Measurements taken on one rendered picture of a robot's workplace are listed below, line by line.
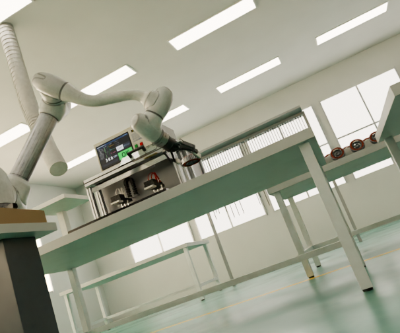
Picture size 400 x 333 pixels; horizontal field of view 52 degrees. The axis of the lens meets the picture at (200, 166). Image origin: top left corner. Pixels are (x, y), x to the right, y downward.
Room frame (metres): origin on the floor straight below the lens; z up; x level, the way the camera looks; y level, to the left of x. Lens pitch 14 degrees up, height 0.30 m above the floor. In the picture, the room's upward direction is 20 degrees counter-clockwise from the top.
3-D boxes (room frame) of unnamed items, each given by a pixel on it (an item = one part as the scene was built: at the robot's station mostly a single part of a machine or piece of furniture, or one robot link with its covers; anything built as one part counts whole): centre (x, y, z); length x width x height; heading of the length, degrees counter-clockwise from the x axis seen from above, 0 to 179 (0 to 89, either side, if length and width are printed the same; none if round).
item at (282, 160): (2.61, 0.38, 0.72); 2.20 x 1.01 x 0.05; 74
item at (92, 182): (2.68, 0.36, 1.09); 0.68 x 0.44 x 0.05; 74
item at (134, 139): (2.68, 0.35, 1.22); 0.44 x 0.39 x 0.20; 74
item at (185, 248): (6.14, 1.39, 0.38); 2.10 x 0.90 x 0.75; 74
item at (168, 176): (2.62, 0.38, 0.92); 0.66 x 0.01 x 0.30; 74
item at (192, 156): (2.21, 0.04, 0.90); 0.11 x 0.11 x 0.04
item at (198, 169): (2.67, 0.03, 0.91); 0.28 x 0.03 x 0.32; 164
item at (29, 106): (3.53, 1.28, 2.42); 0.43 x 0.31 x 1.79; 74
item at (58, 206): (3.18, 1.16, 0.98); 0.37 x 0.35 x 0.46; 74
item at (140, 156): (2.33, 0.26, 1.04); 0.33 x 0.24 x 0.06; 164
